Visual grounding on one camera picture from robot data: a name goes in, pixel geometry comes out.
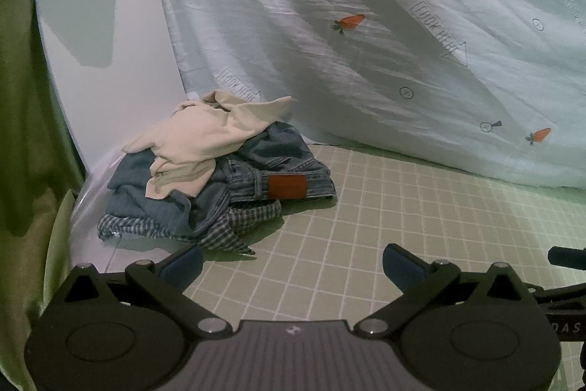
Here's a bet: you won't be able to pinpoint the cream long-sleeve shirt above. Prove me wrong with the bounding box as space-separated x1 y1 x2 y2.
122 89 294 199

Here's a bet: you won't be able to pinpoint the green grid cutting mat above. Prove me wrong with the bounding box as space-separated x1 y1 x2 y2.
98 141 586 391

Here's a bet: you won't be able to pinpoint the carrot print pale quilt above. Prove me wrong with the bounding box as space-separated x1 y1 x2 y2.
153 0 586 190

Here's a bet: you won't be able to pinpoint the white headboard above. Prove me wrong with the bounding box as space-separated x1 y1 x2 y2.
33 0 202 263

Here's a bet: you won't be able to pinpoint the green curtain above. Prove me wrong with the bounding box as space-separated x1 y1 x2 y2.
0 0 89 391

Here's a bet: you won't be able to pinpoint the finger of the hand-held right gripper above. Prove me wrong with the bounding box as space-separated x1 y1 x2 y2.
548 246 586 272

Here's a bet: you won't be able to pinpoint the blue denim jeans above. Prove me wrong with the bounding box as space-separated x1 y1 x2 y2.
106 122 338 239

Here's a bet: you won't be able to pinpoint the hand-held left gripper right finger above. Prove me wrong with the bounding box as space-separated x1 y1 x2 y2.
356 243 546 337

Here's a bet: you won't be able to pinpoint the blue checked shirt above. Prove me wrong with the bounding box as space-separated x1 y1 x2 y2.
96 199 283 257

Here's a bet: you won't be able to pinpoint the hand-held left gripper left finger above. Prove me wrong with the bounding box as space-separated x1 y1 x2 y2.
49 243 226 335

